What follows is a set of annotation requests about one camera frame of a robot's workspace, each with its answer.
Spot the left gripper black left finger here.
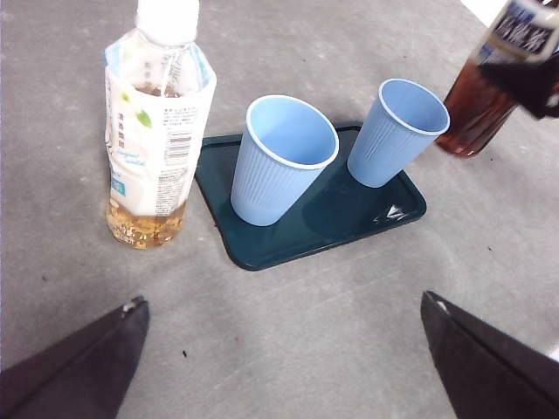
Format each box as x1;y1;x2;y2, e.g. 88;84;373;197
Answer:
0;295;151;419

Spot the blue ribbed plastic cup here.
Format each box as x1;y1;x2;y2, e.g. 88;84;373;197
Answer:
230;94;341;227
347;78;451;189

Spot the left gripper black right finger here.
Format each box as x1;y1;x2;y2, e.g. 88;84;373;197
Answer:
419;290;559;419

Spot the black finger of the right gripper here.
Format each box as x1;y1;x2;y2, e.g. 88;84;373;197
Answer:
479;42;559;120

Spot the dark blue-green flat tray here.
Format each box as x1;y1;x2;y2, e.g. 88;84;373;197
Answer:
194;121;428;271

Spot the dark oolong tea bottle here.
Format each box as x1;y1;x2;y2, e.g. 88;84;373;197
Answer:
435;0;559;159

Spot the clear green tea bottle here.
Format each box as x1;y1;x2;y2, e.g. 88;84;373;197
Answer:
103;0;218;251

